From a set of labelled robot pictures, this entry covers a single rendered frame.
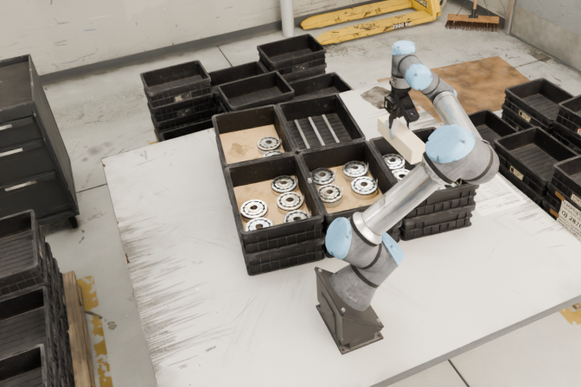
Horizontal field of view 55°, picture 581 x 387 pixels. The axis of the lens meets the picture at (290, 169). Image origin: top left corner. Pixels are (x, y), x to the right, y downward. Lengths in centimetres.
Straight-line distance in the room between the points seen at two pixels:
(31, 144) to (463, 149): 232
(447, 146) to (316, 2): 424
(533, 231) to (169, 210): 148
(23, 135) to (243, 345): 178
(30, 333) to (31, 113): 111
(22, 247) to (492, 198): 209
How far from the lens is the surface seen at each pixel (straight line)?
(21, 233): 295
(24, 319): 272
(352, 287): 179
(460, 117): 180
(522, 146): 338
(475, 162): 157
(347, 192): 223
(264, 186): 228
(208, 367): 191
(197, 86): 361
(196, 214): 240
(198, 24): 531
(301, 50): 406
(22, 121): 315
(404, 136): 206
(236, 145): 253
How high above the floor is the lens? 228
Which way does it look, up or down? 38 degrees down
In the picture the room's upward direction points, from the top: 4 degrees counter-clockwise
